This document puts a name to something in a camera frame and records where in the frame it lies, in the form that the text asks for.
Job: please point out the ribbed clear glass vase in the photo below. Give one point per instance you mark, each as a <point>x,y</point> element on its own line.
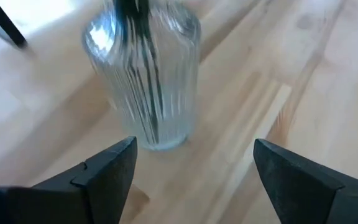
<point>166,93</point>

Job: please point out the wooden shelf with black frame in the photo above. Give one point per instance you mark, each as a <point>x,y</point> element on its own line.
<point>5,23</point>

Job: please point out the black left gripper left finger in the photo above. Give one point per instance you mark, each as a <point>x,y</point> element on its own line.
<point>73,199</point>

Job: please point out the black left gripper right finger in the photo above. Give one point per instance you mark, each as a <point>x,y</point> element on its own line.
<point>315,199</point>

